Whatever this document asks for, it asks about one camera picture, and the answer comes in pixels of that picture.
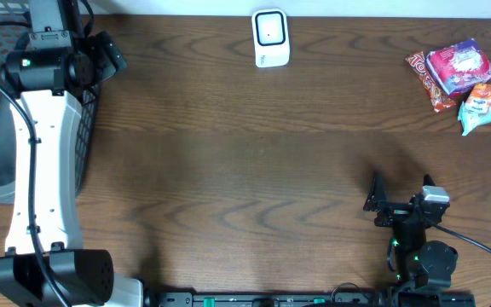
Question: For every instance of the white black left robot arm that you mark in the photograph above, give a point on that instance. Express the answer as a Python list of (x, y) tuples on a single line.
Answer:
[(48, 82)]

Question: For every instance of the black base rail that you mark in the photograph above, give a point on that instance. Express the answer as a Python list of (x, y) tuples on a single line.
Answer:
[(351, 299)]

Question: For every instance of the purple snack packet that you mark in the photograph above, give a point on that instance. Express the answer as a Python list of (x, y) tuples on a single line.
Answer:
[(459, 67)]

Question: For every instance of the teal snack wrapper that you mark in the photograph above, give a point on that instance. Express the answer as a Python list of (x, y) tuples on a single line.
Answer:
[(470, 120)]

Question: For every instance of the small orange box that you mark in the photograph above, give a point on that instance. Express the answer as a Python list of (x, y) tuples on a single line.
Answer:
[(479, 100)]

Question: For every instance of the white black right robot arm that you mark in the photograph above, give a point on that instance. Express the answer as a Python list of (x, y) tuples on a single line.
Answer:
[(423, 267)]

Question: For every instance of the orange red snack bar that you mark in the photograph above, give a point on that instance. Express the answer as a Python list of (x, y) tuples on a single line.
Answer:
[(438, 99)]

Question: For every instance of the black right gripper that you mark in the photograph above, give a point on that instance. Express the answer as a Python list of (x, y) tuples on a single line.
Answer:
[(394, 211)]

